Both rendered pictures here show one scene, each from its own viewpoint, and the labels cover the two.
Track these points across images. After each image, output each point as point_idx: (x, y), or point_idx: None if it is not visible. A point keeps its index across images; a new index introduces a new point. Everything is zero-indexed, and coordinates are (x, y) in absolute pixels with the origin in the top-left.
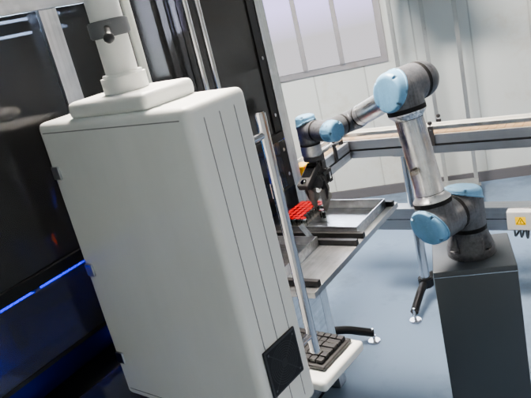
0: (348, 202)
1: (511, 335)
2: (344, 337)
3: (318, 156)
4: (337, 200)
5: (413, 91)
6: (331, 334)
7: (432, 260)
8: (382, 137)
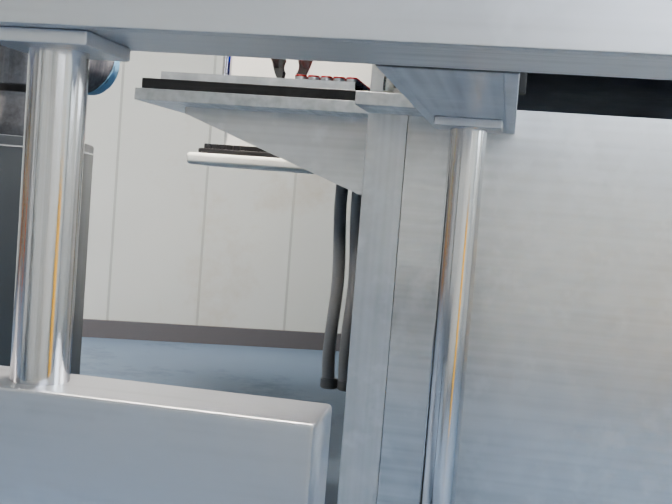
0: (244, 83)
1: None
2: (204, 144)
3: None
4: (271, 80)
5: None
6: (219, 145)
7: (88, 145)
8: None
